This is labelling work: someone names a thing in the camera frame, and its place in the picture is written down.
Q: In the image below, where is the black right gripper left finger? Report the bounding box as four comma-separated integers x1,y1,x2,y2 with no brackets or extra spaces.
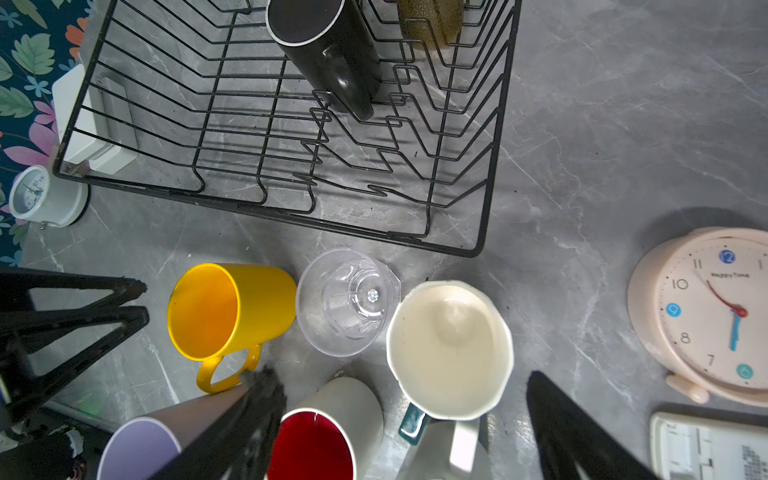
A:
152,366,286,479

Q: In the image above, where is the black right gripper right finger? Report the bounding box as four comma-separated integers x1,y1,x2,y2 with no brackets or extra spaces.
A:
526,371,656,479

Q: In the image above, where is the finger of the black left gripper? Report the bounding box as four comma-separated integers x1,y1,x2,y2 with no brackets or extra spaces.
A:
0,305,151,424
1,268,147,312

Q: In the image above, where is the yellow plastic mug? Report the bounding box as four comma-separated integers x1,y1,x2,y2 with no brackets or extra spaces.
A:
167,263,297,394

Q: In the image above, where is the black mug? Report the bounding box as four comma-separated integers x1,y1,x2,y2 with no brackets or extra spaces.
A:
265,0,382,121

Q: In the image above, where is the gold glitter cup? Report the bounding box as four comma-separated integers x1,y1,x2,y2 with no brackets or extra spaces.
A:
397,0,464,50

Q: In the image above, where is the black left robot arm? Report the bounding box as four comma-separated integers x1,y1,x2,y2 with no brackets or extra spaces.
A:
1,267,149,479

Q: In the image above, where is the white round alarm clock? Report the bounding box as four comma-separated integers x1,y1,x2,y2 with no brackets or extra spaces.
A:
9,165,89,228

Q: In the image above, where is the red interior white mug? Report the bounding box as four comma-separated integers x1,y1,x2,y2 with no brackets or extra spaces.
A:
266,377,383,479

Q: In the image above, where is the lavender plastic cup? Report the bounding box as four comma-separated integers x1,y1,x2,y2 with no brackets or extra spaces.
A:
97,385,246,479

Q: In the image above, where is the cream ceramic mug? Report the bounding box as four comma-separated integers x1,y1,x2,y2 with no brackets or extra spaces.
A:
396,421,493,480

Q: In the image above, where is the green and cream mug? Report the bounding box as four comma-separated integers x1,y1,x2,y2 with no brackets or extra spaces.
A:
386,280,514,445

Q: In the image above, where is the white rectangular box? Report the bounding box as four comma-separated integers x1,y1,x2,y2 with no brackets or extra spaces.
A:
53,64,138,175

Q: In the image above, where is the clear glass cup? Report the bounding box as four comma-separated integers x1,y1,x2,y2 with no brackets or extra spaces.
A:
296,248,401,358

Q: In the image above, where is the pink round alarm clock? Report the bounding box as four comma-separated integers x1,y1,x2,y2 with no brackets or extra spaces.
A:
627,227,767,407

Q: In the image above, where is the black wire dish rack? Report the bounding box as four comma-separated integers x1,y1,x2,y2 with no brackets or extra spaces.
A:
53,1,521,257

